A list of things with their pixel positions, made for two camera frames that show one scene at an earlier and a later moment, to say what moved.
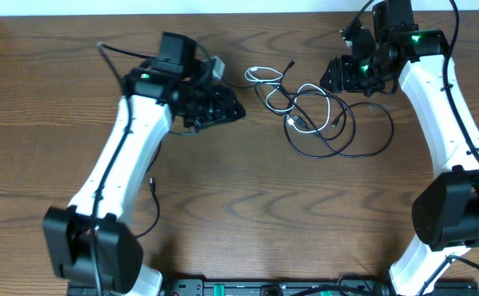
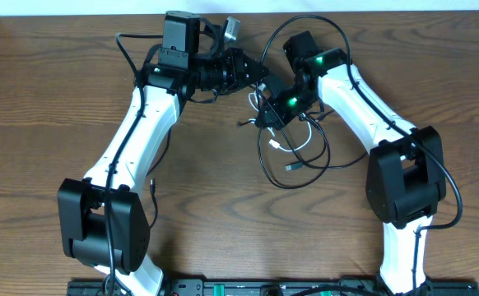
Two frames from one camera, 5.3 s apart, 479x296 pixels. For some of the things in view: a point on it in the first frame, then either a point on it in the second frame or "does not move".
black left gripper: x=230 y=100 → x=234 y=65
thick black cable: x=336 y=100 → x=291 y=187
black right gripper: x=339 y=68 → x=279 y=117
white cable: x=263 y=80 → x=273 y=143
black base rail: x=272 y=287 does not move
